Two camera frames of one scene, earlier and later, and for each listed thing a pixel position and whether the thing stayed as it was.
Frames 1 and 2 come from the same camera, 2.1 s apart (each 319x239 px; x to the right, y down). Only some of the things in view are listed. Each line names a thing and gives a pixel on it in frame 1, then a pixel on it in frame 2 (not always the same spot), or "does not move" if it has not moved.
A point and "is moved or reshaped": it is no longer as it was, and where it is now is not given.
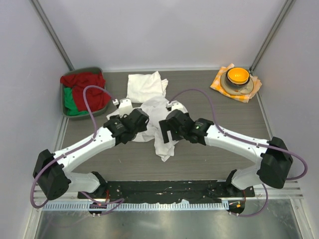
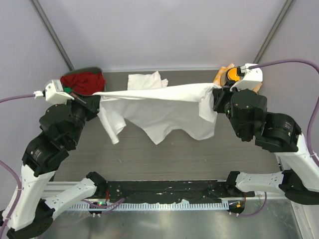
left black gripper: (117, 117) -> (92, 102)
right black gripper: (166, 126) -> (218, 94)
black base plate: (207, 191) does not move
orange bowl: (238, 75) does not move
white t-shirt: (155, 109) is moved or reshaped
